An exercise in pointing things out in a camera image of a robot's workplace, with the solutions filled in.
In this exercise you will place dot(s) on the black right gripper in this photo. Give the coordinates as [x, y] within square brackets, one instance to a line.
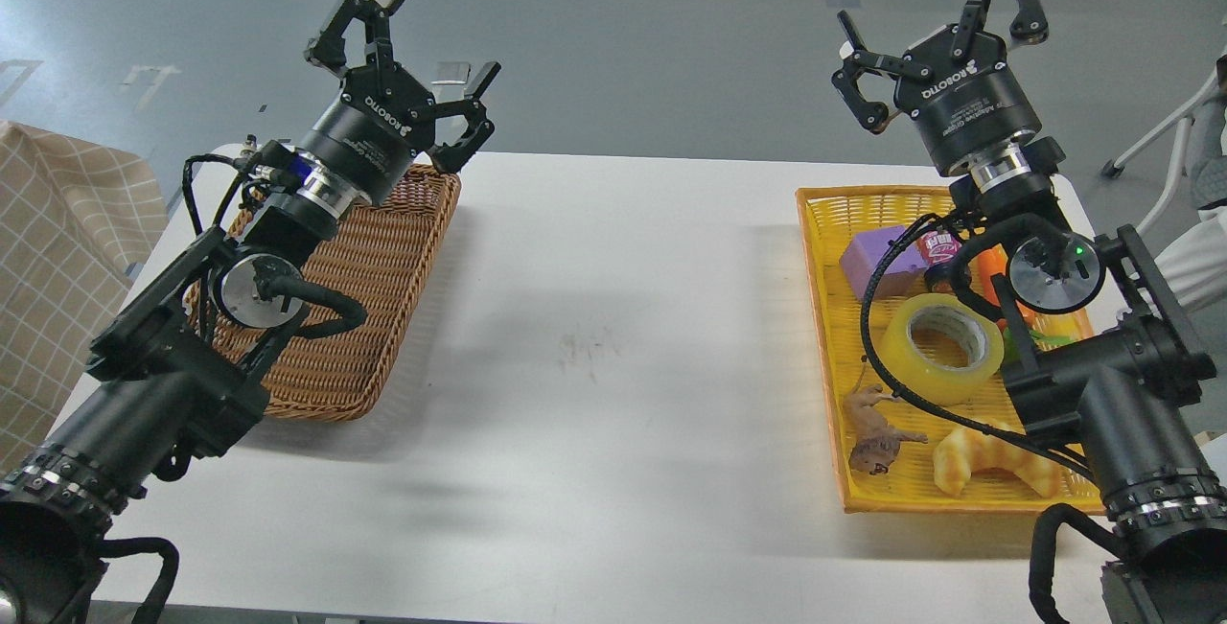
[968, 102]

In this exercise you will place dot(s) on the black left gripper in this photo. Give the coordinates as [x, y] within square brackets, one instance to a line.
[372, 126]

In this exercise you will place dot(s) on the yellow tape roll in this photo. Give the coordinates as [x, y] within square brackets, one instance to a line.
[940, 349]

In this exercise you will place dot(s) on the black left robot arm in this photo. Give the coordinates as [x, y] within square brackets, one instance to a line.
[180, 371]

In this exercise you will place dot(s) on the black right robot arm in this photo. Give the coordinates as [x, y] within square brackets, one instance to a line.
[1106, 355]

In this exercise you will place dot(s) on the brown wicker basket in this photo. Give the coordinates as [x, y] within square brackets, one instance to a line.
[382, 257]

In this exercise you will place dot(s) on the small pink can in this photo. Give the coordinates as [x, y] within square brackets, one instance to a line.
[938, 247]

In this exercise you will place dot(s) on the purple foam block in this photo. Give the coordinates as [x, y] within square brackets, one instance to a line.
[865, 252]

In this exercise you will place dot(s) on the yellow plastic basket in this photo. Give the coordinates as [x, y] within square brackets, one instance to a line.
[830, 218]

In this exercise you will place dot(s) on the orange toy carrot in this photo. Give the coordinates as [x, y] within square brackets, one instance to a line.
[988, 264]

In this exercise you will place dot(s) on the beige checkered cloth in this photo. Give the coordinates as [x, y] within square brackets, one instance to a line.
[75, 218]

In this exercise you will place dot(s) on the toy croissant bread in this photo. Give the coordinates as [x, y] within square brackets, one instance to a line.
[963, 452]

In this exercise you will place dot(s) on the brown toy animal figure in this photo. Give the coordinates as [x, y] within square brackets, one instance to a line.
[877, 441]

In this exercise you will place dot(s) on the white chair frame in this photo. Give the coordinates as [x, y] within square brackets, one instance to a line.
[1181, 120]

